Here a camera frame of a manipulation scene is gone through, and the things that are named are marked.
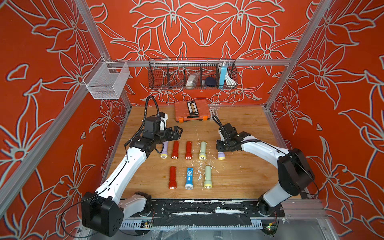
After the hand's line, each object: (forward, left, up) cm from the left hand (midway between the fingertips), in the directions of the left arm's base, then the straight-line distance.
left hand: (175, 129), depth 78 cm
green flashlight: (-4, -16, -19) cm, 25 cm away
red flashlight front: (-22, 0, -20) cm, 30 cm away
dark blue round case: (+36, -19, +6) cm, 41 cm away
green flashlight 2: (-20, -19, -20) cm, 34 cm away
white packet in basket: (+30, -6, +10) cm, 32 cm away
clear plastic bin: (+29, +48, +9) cm, 57 cm away
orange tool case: (+28, -7, -14) cm, 32 cm away
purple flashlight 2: (-5, +8, -19) cm, 22 cm away
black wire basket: (+39, -7, +10) cm, 40 cm away
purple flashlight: (-6, -27, -15) cm, 31 cm away
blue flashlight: (-21, -9, -20) cm, 30 cm away
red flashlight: (-4, +1, -19) cm, 20 cm away
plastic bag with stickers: (+34, -23, -19) cm, 45 cm away
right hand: (0, -23, -15) cm, 28 cm away
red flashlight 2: (-2, -7, -20) cm, 21 cm away
